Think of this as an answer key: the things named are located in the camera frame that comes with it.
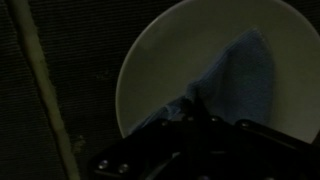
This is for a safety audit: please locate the blue towel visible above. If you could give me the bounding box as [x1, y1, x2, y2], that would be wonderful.
[129, 28, 274, 133]

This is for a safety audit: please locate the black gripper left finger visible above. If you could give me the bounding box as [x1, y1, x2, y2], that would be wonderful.
[88, 99, 194, 180]

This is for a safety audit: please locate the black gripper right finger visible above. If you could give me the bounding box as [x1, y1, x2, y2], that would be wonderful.
[195, 99, 320, 180]

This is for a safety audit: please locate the dark placemat under plate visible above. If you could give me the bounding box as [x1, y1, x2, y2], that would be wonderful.
[27, 0, 320, 180]

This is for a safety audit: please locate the dark empty placemat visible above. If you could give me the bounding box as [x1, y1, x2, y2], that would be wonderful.
[0, 0, 66, 180]

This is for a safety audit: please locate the white round plate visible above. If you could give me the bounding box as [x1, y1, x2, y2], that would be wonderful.
[116, 0, 320, 142]

